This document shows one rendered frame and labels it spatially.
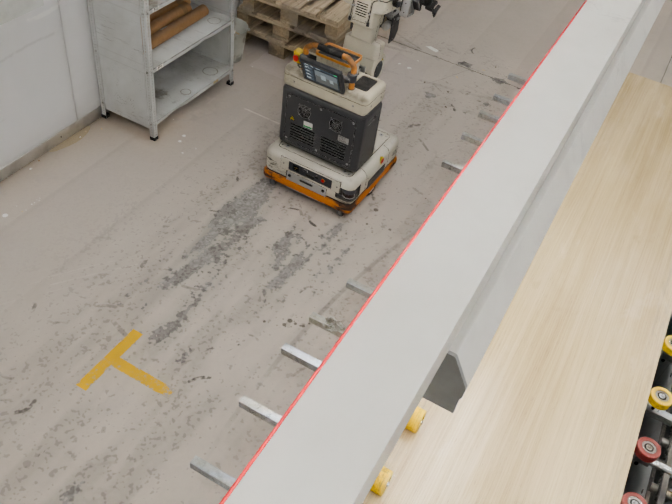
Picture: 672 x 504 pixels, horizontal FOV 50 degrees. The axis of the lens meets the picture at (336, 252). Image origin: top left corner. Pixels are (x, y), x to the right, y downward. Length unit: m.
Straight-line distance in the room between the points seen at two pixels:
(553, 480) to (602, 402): 0.39
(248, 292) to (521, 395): 1.79
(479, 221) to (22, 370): 3.16
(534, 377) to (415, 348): 2.10
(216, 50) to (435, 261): 4.84
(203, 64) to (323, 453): 4.99
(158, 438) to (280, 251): 1.32
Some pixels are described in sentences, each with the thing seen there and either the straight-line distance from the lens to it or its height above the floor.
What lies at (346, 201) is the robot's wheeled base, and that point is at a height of 0.15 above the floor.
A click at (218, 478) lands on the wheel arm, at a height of 0.96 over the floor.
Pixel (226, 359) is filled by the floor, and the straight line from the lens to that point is 3.59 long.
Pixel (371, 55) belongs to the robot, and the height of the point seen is 0.84.
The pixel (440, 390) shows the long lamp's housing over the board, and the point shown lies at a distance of 0.71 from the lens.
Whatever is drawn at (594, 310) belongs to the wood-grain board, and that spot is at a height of 0.90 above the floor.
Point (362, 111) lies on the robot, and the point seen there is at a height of 0.73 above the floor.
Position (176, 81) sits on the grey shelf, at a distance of 5.21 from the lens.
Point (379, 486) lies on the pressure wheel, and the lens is 2.20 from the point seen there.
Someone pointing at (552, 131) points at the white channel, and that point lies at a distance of 0.84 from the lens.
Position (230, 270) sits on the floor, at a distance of 3.98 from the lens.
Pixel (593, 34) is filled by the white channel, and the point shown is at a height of 2.46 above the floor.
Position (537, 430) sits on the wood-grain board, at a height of 0.90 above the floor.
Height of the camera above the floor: 2.89
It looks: 44 degrees down
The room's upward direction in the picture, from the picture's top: 9 degrees clockwise
